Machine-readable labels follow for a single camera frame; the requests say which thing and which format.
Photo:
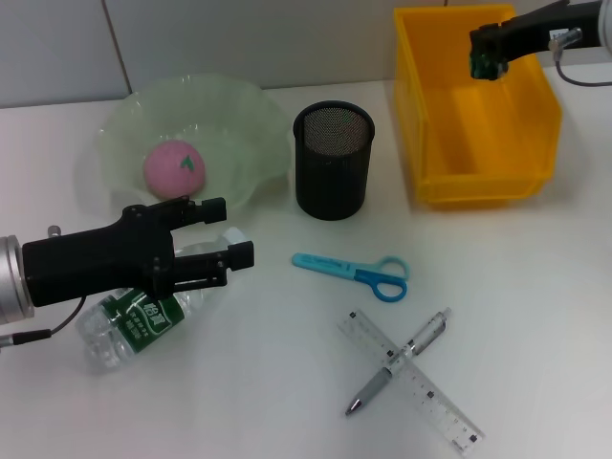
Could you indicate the pale green wavy fruit bowl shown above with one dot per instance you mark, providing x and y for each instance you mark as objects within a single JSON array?
[{"x": 239, "y": 143}]

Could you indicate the clear green label water bottle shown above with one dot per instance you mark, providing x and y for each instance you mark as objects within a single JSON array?
[{"x": 134, "y": 325}]

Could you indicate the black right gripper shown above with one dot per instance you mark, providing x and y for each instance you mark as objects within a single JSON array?
[{"x": 550, "y": 26}]

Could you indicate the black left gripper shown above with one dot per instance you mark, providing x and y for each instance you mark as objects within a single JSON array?
[{"x": 95, "y": 263}]

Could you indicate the yellow plastic storage bin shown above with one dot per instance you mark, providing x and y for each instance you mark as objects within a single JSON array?
[{"x": 478, "y": 143}]

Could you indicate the black mesh pen cup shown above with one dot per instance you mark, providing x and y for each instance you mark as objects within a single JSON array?
[{"x": 330, "y": 181}]

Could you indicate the pink toy peach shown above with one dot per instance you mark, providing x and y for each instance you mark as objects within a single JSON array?
[{"x": 172, "y": 172}]

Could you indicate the silver clear ballpoint pen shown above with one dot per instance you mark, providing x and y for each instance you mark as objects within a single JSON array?
[{"x": 397, "y": 363}]

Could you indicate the blue capped scissors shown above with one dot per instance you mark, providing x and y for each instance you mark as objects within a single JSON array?
[{"x": 334, "y": 266}]

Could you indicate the clear plastic ruler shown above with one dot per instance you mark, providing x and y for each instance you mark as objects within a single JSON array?
[{"x": 444, "y": 406}]

